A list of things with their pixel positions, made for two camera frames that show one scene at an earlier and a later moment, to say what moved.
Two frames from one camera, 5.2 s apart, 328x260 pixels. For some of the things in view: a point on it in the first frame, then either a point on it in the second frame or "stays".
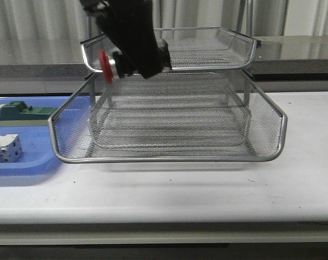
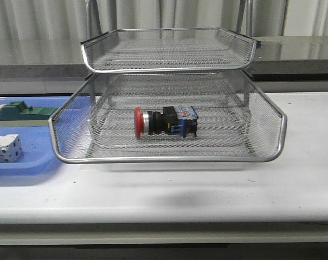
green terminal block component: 17,114 stays
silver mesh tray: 211,117 stays
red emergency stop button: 108,66 to 180,121
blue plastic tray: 38,154 stays
